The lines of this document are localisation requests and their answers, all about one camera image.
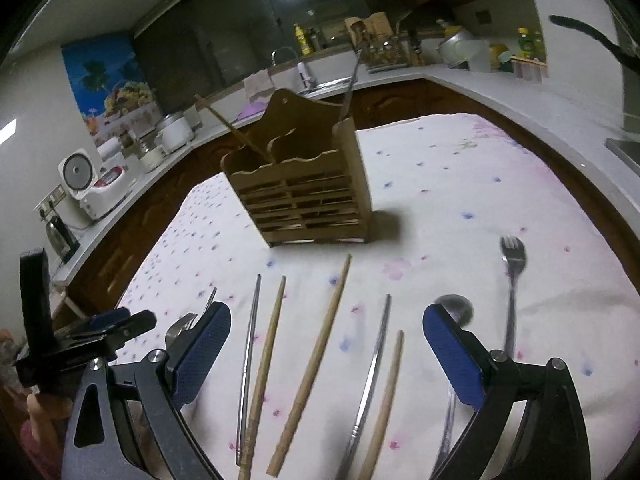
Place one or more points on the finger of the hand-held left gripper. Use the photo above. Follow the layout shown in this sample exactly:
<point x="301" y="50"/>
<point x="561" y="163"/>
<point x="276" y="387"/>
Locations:
<point x="107" y="318"/>
<point x="137" y="322"/>

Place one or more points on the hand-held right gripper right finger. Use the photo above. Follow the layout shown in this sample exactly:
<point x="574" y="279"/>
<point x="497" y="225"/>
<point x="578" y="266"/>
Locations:
<point x="452" y="355"/>

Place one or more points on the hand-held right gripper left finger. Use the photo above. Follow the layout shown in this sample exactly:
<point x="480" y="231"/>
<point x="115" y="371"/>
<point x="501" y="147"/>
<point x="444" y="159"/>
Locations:
<point x="205" y="350"/>

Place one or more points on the small metal fork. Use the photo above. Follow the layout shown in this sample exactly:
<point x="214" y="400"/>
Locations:
<point x="181" y="325"/>

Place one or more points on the metal chopstick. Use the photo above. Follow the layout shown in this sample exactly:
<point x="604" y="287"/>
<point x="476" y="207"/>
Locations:
<point x="248" y="365"/>
<point x="372" y="375"/>
<point x="350" y="87"/>

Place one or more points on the wooden chopstick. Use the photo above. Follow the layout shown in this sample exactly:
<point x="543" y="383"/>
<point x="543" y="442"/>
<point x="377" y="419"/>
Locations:
<point x="387" y="400"/>
<point x="267" y="355"/>
<point x="230" y="127"/>
<point x="312" y="360"/>

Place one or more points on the long metal fork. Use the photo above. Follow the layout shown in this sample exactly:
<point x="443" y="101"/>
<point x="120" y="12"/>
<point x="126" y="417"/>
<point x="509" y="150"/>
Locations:
<point x="511" y="300"/>

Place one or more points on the wooden utensil holder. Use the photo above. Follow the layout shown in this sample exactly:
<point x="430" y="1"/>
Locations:
<point x="300" y="200"/>

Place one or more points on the person's left forearm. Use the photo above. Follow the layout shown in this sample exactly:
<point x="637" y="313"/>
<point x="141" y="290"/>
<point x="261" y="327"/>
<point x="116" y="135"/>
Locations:
<point x="40" y="452"/>

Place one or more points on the person's left hand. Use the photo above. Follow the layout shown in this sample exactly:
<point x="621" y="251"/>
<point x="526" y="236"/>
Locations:
<point x="47" y="407"/>

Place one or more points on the steel electric kettle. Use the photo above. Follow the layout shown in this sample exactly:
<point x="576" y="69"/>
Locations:
<point x="60" y="237"/>

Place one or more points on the white rice cooker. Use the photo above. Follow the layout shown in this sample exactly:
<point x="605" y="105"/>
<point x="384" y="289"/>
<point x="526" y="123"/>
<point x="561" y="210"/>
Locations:
<point x="100" y="190"/>

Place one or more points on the floral white tablecloth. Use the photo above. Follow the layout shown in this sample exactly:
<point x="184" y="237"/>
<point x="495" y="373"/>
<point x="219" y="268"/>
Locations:
<point x="450" y="200"/>

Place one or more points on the small white glass-lid pot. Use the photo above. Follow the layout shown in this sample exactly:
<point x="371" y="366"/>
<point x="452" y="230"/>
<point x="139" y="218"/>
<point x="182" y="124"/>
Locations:
<point x="150" y="157"/>

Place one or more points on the white paper roll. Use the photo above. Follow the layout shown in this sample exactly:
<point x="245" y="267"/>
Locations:
<point x="109" y="150"/>

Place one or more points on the large white cooking pot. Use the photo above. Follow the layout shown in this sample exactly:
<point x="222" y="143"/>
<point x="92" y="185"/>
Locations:
<point x="175" y="132"/>

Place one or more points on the white soap bottle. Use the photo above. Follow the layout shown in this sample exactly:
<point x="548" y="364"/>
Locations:
<point x="304" y="74"/>

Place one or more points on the pink spice rack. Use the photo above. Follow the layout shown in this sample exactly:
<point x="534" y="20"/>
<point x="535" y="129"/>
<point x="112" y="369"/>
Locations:
<point x="529" y="69"/>

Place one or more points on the dark kitchen window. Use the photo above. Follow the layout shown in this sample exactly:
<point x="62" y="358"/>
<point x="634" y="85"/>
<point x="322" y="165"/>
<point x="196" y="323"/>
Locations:
<point x="225" y="35"/>

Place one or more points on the translucent plastic pitcher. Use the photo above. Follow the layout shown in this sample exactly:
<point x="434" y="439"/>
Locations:
<point x="477" y="55"/>

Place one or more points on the metal dish rack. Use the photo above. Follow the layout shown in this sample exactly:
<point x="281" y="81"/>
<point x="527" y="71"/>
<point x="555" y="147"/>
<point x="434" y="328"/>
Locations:
<point x="387" y="57"/>

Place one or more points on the chrome kitchen faucet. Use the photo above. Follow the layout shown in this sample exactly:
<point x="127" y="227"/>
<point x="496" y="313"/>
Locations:
<point x="282" y="51"/>

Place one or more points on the silver lidded pot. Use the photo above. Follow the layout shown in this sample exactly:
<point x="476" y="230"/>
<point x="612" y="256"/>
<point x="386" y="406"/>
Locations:
<point x="452" y="42"/>

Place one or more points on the yellow-cap oil bottle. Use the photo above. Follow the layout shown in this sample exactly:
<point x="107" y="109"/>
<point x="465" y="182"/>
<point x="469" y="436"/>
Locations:
<point x="523" y="42"/>

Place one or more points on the dark condiment bottle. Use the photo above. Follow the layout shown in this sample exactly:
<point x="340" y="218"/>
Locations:
<point x="538" y="45"/>

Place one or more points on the yellow detergent bottle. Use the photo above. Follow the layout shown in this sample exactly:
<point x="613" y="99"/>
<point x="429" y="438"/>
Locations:
<point x="302" y="40"/>

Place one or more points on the wooden knife block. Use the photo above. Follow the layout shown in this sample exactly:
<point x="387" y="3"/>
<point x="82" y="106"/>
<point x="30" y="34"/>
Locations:
<point x="372" y="25"/>

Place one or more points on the wall power outlet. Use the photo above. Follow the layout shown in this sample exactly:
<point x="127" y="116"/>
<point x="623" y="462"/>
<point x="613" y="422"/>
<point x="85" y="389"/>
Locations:
<point x="50" y="204"/>

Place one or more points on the fruit wall poster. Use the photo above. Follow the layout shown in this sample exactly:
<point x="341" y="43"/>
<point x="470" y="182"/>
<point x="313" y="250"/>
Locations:
<point x="100" y="75"/>

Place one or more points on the dark wall socket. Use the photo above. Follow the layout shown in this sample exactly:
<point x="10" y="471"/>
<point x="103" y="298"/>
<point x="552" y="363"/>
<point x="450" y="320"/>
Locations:
<point x="481" y="16"/>

